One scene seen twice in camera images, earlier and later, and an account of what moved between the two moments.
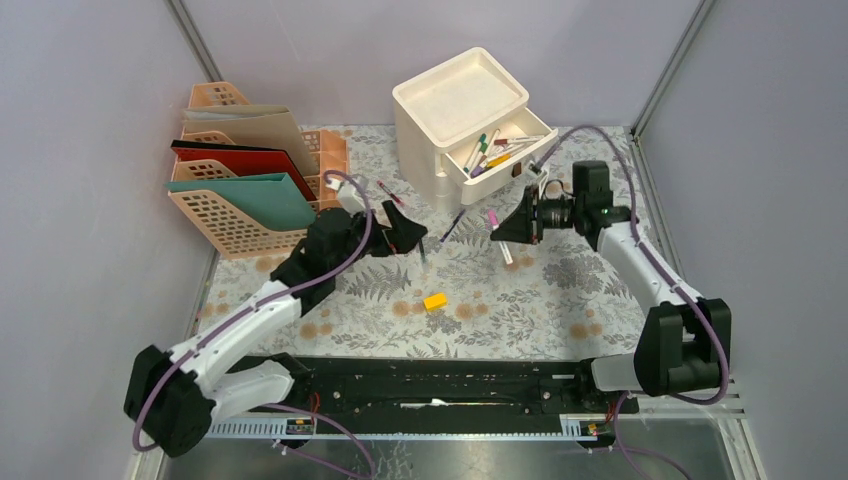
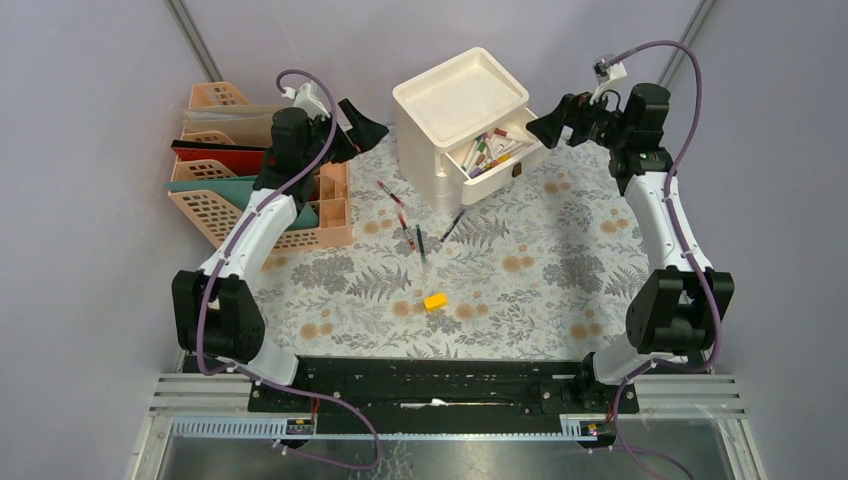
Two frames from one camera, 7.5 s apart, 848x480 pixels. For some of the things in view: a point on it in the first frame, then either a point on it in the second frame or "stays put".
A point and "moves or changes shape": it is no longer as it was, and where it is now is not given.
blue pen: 452,226 stays put
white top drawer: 499,159 stays put
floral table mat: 468,293 stays put
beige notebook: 256,126 stays put
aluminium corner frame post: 194,40 stays put
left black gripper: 401,235 to 361,133
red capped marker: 386,189 stays put
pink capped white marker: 494,221 to 490,149
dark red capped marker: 511,140 moves or changes shape
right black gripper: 522,225 to 572,114
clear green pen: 421,248 stays put
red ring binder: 245,161 stays put
